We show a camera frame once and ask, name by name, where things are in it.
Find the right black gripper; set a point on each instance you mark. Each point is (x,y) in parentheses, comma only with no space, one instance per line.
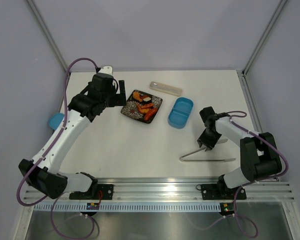
(210,144)

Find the blue lunch box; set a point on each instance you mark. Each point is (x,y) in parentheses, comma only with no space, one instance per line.
(180,112)

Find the aluminium rail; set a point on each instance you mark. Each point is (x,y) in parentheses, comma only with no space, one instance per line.
(249,101)
(185,189)

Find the red sausage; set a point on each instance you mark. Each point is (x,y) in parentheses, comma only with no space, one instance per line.
(150,113)

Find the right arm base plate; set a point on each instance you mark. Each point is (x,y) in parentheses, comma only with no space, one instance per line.
(215,192)

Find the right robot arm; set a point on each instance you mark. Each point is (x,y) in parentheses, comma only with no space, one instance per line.
(258,154)

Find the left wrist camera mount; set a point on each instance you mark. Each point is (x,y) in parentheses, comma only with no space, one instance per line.
(107,69)

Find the left circuit board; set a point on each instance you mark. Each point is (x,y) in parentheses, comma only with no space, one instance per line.
(92,206)

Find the circuit board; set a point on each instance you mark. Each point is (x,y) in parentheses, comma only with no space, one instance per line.
(226,209)
(92,206)

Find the left aluminium frame post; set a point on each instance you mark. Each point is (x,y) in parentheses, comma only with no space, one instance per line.
(40,20)

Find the sushi piece with seaweed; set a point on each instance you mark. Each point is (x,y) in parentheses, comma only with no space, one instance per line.
(147,100)

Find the black floral square plate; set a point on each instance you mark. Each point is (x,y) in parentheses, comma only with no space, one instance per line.
(130,109)

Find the fried chicken piece lower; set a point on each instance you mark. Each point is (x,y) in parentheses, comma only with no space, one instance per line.
(142,110)

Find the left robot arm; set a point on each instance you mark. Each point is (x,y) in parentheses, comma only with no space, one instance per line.
(42,172)

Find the aluminium rail front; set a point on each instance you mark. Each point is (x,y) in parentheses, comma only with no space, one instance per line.
(185,189)

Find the right circuit board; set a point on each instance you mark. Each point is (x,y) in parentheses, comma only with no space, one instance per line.
(226,209)

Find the metal tongs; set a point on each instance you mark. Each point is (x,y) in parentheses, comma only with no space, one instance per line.
(202,156)

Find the fried chicken wing top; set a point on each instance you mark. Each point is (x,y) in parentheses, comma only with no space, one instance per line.
(139,97)

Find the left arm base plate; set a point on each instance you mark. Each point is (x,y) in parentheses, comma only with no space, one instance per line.
(95,192)

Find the aluminium frame post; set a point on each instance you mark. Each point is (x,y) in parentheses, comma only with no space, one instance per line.
(265,35)
(40,20)

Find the right aluminium frame post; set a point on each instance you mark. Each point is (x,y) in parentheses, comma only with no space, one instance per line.
(265,35)

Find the right side aluminium rail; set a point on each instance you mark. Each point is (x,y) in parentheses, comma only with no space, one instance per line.
(249,101)

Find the blue lunch box lid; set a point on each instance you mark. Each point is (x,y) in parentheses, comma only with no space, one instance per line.
(55,120)

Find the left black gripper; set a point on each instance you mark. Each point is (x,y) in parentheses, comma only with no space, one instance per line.
(119,98)

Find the white slotted cable duct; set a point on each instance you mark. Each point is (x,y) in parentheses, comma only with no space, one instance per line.
(126,207)

